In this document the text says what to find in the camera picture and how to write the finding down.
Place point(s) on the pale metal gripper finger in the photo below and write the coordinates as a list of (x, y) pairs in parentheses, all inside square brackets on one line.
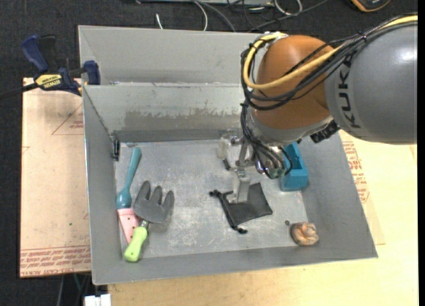
[(243, 190), (221, 149)]

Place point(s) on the grey metal bin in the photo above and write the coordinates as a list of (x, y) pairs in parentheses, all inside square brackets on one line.
[(186, 115)]

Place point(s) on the blue rectangular box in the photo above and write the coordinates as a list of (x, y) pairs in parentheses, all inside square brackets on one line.
[(297, 175)]

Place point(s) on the teal plastic spoon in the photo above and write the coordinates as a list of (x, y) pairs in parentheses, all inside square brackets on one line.
[(127, 182)]

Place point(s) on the pink perforated plastic piece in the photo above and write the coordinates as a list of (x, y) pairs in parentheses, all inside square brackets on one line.
[(127, 223)]

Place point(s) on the brown cardboard board red print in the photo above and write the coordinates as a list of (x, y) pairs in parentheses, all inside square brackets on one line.
[(53, 172)]

